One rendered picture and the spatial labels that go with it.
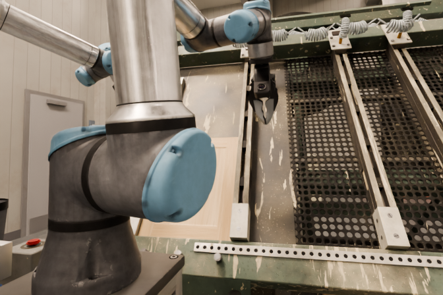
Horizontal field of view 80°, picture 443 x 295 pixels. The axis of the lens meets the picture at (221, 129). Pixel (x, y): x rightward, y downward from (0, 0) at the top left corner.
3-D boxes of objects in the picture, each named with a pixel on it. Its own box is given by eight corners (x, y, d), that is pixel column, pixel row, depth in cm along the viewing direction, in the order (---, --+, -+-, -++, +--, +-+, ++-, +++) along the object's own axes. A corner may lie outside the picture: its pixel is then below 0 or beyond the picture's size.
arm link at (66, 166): (100, 201, 50) (101, 130, 51) (153, 208, 43) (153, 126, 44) (29, 216, 39) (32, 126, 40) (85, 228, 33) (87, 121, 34)
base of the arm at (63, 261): (95, 313, 32) (97, 229, 33) (3, 296, 36) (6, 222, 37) (158, 260, 46) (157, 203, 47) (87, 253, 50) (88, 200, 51)
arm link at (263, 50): (271, 42, 73) (242, 45, 75) (273, 58, 74) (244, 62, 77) (273, 39, 79) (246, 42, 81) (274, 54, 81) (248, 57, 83)
